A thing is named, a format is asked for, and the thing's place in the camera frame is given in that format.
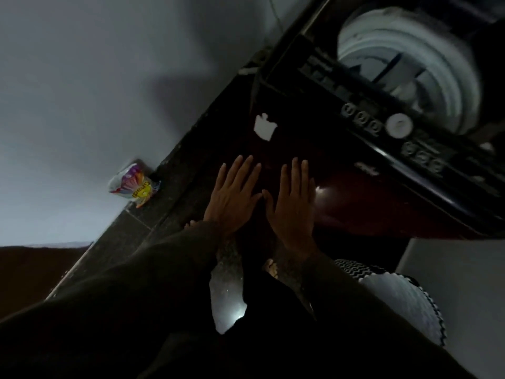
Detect person's right forearm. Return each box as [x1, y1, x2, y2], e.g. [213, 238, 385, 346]
[298, 248, 478, 379]

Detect person's left forearm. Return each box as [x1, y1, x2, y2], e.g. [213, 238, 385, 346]
[0, 221, 226, 379]

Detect dark maroon washing machine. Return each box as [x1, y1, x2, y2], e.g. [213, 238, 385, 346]
[246, 0, 505, 240]

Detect person's right foot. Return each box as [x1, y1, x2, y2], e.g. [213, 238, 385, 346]
[263, 257, 281, 280]

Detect person's left hand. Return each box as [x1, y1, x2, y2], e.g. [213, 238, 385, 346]
[203, 155, 264, 236]

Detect white sticker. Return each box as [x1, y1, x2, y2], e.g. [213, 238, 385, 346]
[252, 112, 278, 142]

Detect person's right hand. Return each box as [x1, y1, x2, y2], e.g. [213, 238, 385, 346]
[261, 156, 318, 254]

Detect black white zigzag laundry basket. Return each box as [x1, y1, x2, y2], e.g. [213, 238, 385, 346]
[333, 258, 447, 348]

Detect colourful detergent powder packet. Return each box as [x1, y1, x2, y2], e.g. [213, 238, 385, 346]
[108, 162, 162, 210]

